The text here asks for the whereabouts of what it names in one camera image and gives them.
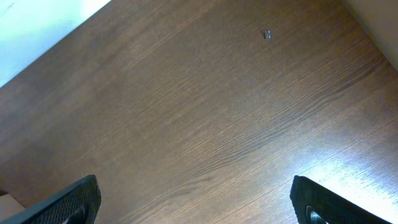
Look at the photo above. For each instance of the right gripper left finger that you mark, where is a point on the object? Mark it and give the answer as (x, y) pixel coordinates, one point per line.
(78, 203)

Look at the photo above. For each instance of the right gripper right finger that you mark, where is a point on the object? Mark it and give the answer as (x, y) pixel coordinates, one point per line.
(314, 203)

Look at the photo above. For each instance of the small metal screw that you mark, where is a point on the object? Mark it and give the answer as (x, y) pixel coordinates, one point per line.
(267, 34)

